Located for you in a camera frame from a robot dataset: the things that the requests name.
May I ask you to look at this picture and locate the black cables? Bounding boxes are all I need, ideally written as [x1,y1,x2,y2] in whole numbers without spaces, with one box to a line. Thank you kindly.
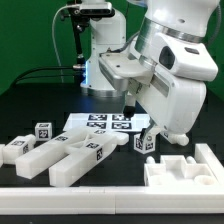
[13,64,86,86]

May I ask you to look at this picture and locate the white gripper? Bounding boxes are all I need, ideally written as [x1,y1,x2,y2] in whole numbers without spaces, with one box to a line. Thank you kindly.
[99,53,206,143]

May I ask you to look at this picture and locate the white chair seat part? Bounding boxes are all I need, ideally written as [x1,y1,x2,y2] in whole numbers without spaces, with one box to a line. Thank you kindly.
[144,155,219,187]

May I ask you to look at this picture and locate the white cube nut with tag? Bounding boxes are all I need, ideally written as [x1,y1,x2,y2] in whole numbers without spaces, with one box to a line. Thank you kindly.
[134,134,156,154]

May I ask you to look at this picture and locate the grey camera on stand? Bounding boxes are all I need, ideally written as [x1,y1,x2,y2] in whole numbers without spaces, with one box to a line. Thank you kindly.
[79,2,115,18]

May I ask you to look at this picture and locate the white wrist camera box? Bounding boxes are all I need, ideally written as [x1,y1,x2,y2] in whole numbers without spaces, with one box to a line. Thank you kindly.
[159,44,218,81]

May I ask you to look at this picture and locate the white tag sheet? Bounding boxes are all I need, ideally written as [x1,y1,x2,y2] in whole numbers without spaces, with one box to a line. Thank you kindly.
[63,113,150,132]

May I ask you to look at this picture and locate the small white cube nut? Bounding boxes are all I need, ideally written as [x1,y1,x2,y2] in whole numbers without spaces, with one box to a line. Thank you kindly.
[35,122,52,141]

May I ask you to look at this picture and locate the white chair back frame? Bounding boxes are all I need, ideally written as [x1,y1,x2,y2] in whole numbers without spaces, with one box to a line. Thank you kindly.
[15,127,129,187]

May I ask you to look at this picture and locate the white L-shaped fence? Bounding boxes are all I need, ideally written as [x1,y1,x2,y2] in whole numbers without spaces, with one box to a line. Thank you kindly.
[0,144,224,215]

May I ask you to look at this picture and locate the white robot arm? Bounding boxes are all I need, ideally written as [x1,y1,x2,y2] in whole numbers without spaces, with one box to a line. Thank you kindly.
[99,0,220,145]

